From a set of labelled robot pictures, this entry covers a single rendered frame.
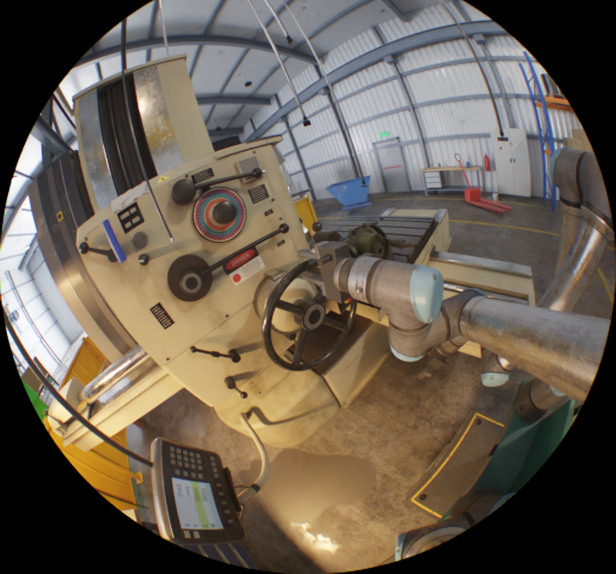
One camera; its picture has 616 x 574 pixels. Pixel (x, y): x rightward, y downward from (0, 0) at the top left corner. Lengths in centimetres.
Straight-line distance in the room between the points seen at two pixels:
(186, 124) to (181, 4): 643
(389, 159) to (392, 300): 807
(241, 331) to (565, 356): 81
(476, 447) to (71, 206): 271
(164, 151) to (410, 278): 137
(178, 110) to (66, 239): 107
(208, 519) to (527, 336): 73
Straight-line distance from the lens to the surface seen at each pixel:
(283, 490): 186
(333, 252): 40
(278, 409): 130
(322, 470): 175
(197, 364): 78
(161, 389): 122
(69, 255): 150
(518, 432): 99
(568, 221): 65
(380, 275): 34
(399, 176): 828
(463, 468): 144
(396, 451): 170
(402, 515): 173
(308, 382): 131
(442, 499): 142
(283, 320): 66
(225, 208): 55
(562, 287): 54
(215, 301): 68
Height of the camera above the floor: 169
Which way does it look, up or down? 26 degrees down
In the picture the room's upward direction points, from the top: 21 degrees counter-clockwise
